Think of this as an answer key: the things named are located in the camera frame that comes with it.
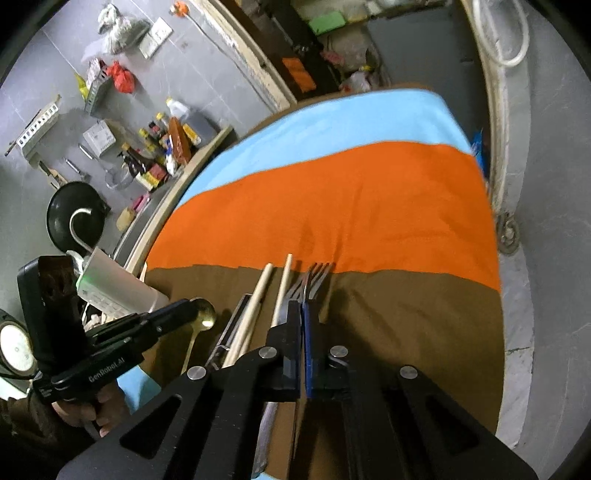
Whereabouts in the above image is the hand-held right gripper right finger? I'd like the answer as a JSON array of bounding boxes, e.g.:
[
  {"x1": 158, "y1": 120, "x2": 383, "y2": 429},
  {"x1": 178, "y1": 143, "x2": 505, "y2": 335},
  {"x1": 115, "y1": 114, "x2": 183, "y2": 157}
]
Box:
[{"x1": 302, "y1": 300, "x2": 540, "y2": 480}]

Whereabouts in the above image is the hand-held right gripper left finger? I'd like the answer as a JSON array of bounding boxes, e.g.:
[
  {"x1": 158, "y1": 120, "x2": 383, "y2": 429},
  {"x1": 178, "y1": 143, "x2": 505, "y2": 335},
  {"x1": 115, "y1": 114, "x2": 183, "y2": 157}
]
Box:
[{"x1": 58, "y1": 300, "x2": 304, "y2": 480}]

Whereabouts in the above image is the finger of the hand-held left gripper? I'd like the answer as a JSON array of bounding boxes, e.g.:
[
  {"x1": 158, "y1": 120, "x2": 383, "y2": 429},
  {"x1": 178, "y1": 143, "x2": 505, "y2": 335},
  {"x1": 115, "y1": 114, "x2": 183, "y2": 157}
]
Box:
[
  {"x1": 91, "y1": 299, "x2": 200, "y2": 339},
  {"x1": 91, "y1": 328, "x2": 161, "y2": 360}
]

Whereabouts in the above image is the gold spoon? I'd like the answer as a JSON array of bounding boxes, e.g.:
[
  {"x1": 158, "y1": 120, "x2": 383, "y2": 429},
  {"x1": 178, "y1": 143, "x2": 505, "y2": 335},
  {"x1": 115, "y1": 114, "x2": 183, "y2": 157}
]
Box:
[{"x1": 180, "y1": 298, "x2": 218, "y2": 376}]

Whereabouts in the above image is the wooden chopstick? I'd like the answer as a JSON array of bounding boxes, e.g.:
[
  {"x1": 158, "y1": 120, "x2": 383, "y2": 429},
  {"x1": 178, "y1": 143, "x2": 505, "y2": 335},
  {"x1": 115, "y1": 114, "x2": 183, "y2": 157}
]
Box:
[
  {"x1": 270, "y1": 254, "x2": 294, "y2": 329},
  {"x1": 222, "y1": 263, "x2": 274, "y2": 370}
]

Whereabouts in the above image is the white utensil holder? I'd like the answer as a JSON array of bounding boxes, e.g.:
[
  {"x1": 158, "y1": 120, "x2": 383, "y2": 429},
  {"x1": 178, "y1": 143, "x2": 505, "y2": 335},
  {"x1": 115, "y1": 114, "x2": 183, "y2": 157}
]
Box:
[{"x1": 66, "y1": 248, "x2": 169, "y2": 326}]

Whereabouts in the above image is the silver fork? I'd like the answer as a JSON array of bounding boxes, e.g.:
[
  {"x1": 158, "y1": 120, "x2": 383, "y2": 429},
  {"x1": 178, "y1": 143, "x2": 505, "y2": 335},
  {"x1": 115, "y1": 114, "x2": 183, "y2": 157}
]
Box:
[
  {"x1": 254, "y1": 271, "x2": 309, "y2": 480},
  {"x1": 302, "y1": 262, "x2": 334, "y2": 305}
]

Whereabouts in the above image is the person's left forearm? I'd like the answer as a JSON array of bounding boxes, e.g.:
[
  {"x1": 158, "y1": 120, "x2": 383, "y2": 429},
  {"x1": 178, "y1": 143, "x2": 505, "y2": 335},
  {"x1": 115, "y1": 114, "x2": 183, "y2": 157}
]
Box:
[{"x1": 0, "y1": 394, "x2": 63, "y2": 462}]

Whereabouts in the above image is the person's left hand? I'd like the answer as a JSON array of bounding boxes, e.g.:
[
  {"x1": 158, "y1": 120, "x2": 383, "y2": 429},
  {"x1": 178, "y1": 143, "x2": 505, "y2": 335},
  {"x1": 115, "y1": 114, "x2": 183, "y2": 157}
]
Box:
[{"x1": 53, "y1": 382, "x2": 129, "y2": 437}]

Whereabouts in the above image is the white round scale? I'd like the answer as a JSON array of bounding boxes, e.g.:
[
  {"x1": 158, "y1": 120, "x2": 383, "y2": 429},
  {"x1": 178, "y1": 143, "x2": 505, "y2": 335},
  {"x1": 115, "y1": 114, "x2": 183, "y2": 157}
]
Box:
[{"x1": 0, "y1": 308, "x2": 38, "y2": 384}]

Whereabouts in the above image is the dark metal knife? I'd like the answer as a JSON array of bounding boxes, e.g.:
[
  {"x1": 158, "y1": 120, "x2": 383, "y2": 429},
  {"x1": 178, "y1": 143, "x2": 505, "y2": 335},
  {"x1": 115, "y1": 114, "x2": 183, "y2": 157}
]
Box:
[{"x1": 205, "y1": 293, "x2": 254, "y2": 371}]

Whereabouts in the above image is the black wok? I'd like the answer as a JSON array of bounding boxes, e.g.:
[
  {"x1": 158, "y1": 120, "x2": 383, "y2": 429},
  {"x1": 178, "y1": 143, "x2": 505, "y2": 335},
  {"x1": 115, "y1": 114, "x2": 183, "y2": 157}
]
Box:
[{"x1": 46, "y1": 181, "x2": 110, "y2": 254}]

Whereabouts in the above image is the metal strainer ladle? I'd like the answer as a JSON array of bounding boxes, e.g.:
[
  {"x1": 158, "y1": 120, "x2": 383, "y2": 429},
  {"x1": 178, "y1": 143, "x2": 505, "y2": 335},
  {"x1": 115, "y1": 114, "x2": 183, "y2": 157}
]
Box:
[{"x1": 104, "y1": 164, "x2": 136, "y2": 191}]

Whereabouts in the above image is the metal spatula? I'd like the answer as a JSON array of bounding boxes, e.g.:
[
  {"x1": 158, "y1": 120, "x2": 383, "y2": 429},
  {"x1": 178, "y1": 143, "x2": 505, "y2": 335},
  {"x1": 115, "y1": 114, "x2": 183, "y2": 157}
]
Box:
[{"x1": 64, "y1": 158, "x2": 92, "y2": 182}]

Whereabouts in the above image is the group of sauce bottles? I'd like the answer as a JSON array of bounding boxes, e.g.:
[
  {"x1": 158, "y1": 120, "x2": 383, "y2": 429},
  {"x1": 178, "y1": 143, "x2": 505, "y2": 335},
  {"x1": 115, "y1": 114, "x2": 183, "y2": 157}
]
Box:
[{"x1": 120, "y1": 113, "x2": 174, "y2": 191}]

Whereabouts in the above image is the blue orange brown striped cloth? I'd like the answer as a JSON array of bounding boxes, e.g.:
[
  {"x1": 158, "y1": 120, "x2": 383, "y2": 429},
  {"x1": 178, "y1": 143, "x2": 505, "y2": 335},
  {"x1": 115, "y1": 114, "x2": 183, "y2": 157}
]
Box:
[{"x1": 117, "y1": 90, "x2": 504, "y2": 480}]

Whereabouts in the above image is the red plastic bag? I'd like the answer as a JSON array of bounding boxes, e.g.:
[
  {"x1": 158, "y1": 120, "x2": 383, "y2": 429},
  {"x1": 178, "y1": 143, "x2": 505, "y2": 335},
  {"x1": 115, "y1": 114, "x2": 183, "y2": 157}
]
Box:
[{"x1": 107, "y1": 61, "x2": 137, "y2": 94}]

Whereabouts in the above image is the grey plastic bag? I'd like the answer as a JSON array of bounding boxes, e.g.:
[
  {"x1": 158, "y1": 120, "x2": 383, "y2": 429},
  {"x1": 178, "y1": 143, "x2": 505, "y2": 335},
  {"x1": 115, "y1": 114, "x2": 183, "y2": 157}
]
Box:
[{"x1": 96, "y1": 2, "x2": 151, "y2": 54}]

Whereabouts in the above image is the grey cabinet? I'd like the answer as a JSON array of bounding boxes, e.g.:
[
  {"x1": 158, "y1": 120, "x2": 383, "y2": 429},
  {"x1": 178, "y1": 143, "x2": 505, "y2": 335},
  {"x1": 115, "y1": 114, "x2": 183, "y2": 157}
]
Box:
[{"x1": 367, "y1": 7, "x2": 467, "y2": 90}]

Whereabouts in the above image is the green box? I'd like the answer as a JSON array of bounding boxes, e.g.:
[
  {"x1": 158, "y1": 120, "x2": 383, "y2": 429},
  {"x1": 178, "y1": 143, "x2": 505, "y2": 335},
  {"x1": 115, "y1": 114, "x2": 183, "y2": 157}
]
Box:
[{"x1": 310, "y1": 11, "x2": 347, "y2": 36}]

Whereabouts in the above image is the white wall box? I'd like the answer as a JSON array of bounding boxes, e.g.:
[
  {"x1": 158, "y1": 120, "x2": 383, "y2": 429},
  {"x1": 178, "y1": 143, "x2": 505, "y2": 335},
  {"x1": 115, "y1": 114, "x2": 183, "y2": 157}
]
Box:
[{"x1": 83, "y1": 121, "x2": 116, "y2": 156}]

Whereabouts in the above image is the white wall rack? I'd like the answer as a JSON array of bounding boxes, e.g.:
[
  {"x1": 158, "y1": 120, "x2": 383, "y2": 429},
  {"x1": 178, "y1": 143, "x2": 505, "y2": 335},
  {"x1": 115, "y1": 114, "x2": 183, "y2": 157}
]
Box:
[{"x1": 4, "y1": 95, "x2": 62, "y2": 158}]

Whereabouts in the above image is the grey wall basket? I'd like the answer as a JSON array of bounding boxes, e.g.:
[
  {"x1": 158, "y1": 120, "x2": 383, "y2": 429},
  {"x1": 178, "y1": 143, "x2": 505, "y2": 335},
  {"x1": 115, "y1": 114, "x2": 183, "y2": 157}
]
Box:
[{"x1": 83, "y1": 58, "x2": 114, "y2": 117}]

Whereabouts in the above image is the wooden door frame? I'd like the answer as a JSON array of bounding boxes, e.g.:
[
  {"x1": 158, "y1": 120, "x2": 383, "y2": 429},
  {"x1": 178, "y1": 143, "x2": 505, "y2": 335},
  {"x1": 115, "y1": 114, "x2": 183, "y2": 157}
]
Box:
[{"x1": 203, "y1": 0, "x2": 297, "y2": 114}]

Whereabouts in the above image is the white wall socket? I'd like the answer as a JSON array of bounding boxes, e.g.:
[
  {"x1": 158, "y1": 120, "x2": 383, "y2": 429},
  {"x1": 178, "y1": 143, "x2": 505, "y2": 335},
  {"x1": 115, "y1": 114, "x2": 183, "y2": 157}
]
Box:
[{"x1": 139, "y1": 17, "x2": 174, "y2": 60}]

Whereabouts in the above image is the white hose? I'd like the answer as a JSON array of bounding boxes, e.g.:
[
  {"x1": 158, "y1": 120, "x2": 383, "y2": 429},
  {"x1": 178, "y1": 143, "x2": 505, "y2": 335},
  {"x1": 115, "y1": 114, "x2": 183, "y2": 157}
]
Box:
[{"x1": 470, "y1": 0, "x2": 530, "y2": 68}]

